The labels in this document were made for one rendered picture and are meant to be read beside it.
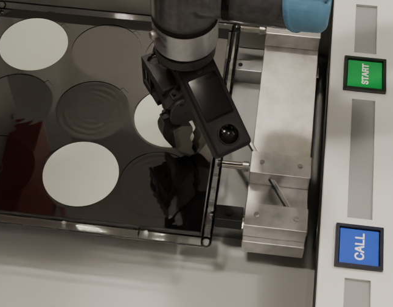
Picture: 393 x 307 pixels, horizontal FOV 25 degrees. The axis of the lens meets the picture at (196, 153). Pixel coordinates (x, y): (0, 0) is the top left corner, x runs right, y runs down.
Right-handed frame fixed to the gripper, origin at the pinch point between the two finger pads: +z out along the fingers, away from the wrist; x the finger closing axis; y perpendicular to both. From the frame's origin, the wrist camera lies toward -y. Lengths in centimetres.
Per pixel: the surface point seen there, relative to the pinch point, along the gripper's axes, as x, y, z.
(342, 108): -18.7, -5.6, -4.7
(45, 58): 11.0, 25.2, 1.3
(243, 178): -7.0, -1.5, 9.3
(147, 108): 1.9, 10.3, 1.3
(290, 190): -9.6, -9.3, 3.3
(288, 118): -15.3, 1.0, 3.3
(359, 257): -8.7, -24.9, -5.1
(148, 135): 3.7, 6.1, 1.3
